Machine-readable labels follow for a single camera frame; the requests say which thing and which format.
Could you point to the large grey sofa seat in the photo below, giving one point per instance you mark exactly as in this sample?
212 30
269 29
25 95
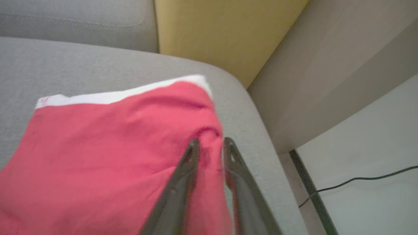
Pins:
65 71

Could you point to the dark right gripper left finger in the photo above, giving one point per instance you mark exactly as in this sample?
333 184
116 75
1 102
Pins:
176 195

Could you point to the grey sofa seat cushion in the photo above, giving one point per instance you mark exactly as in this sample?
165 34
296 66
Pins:
65 29

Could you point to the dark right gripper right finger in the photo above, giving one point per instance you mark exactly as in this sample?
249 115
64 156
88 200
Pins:
248 202

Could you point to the red and white sports shirt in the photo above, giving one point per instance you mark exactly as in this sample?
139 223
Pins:
98 147

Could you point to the yellow sofa backrest cushion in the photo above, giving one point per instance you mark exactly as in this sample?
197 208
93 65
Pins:
222 32

